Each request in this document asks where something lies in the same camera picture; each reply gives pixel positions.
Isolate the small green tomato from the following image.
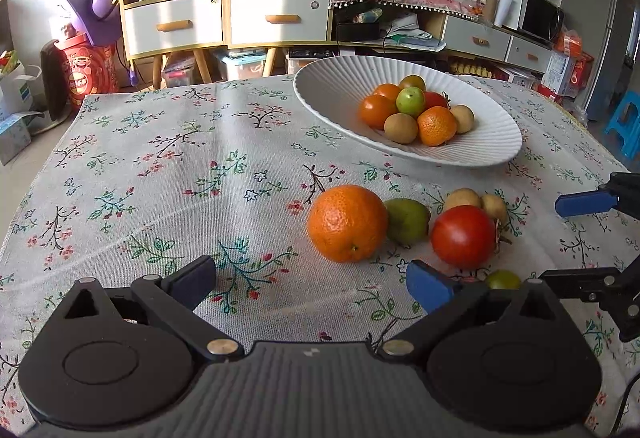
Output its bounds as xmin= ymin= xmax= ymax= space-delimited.
xmin=484 ymin=270 xmax=522 ymax=290

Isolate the large red tomato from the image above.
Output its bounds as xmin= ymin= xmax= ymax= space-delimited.
xmin=431 ymin=205 xmax=498 ymax=271

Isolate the green lime fruit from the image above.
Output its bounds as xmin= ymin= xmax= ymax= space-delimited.
xmin=385 ymin=198 xmax=431 ymax=246

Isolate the brown longan fruit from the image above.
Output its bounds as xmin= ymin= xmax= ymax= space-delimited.
xmin=480 ymin=193 xmax=509 ymax=227
xmin=442 ymin=188 xmax=483 ymax=212

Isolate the large orange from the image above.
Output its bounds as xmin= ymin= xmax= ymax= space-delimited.
xmin=307 ymin=184 xmax=388 ymax=264

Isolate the blue plastic stool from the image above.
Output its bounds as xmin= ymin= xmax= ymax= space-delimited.
xmin=604 ymin=89 xmax=640 ymax=160

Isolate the floral tablecloth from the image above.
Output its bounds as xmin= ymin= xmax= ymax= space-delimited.
xmin=1 ymin=76 xmax=639 ymax=433

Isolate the small orange in plate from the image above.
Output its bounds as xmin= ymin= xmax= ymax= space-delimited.
xmin=416 ymin=106 xmax=458 ymax=146

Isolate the white microwave oven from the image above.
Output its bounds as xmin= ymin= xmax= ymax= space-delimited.
xmin=502 ymin=0 xmax=564 ymax=44

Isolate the green tomato in plate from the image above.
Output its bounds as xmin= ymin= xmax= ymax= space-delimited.
xmin=396 ymin=87 xmax=425 ymax=118

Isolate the low white drawer cabinet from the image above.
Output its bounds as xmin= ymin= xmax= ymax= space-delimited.
xmin=419 ymin=11 xmax=552 ymax=74

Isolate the white ribbed plate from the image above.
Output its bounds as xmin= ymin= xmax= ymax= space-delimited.
xmin=293 ymin=56 xmax=523 ymax=168

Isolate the red printed bucket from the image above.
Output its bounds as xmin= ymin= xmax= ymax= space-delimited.
xmin=54 ymin=33 xmax=119 ymax=111

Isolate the purple foam hand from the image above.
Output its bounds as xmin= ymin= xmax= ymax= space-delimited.
xmin=67 ymin=0 xmax=122 ymax=47

